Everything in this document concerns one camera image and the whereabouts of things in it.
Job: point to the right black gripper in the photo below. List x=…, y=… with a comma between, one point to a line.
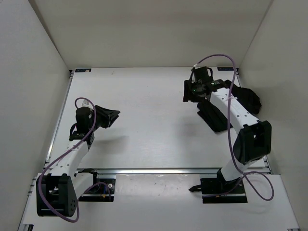
x=188, y=85

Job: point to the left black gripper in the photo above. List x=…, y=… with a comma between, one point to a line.
x=109, y=120

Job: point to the black pleated skirt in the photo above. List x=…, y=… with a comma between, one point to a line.
x=247, y=98

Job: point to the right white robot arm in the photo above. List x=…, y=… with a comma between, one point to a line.
x=221, y=110

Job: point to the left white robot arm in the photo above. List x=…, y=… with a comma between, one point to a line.
x=60, y=187

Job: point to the folded black skirt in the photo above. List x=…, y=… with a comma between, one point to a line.
x=213, y=117

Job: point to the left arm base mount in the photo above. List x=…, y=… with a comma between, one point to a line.
x=94, y=187

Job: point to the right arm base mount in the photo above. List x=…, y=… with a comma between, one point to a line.
x=215, y=192

